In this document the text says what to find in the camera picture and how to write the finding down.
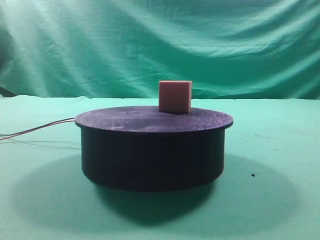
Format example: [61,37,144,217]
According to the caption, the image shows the red wire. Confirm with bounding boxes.
[0,117,76,137]

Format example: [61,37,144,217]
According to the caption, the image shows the green backdrop cloth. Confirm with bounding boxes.
[0,0,320,100]

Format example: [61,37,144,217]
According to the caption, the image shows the black wire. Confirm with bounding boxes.
[0,119,76,141]

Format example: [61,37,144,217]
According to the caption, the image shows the pink cube block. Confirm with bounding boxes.
[158,80,193,114]

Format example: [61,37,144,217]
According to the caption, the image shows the black round turntable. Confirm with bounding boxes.
[75,106,234,192]

